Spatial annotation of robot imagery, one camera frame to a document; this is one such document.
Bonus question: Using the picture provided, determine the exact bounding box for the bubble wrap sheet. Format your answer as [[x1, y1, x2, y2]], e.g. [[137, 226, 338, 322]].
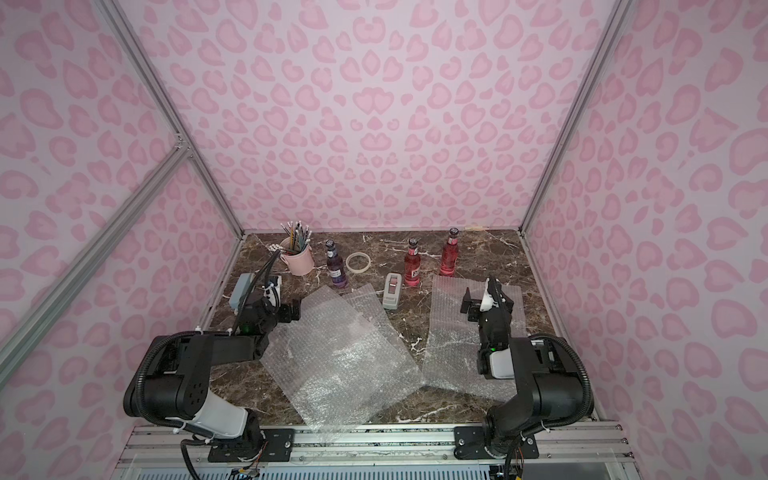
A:
[[343, 284, 409, 354], [422, 276, 516, 402], [261, 286, 424, 438]]

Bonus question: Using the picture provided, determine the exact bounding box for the red bottle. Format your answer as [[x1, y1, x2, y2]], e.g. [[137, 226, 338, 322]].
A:
[[404, 238, 421, 287], [439, 227, 459, 277]]

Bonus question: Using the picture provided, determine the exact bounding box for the white tape dispenser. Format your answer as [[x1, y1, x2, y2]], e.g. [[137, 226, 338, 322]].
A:
[[382, 273, 403, 310]]

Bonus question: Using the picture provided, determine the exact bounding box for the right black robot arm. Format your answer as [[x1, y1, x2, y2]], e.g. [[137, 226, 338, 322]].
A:
[[454, 276, 594, 462]]

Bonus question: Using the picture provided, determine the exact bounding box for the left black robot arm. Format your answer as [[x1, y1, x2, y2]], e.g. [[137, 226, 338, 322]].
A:
[[123, 285, 301, 467]]

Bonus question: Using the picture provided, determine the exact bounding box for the grey stapler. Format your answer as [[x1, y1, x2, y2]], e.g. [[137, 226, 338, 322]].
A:
[[229, 273, 256, 314]]

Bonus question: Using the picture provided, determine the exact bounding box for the pink pencil cup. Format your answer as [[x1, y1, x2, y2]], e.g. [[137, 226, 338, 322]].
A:
[[279, 238, 315, 276]]

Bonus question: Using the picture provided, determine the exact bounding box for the purple bottle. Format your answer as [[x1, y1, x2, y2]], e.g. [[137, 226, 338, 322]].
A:
[[325, 239, 348, 289]]

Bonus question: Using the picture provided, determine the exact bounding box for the tape roll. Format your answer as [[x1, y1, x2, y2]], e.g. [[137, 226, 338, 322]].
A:
[[345, 252, 372, 275]]

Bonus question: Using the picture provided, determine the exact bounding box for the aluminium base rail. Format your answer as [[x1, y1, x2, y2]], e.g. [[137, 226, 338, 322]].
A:
[[112, 421, 640, 479]]

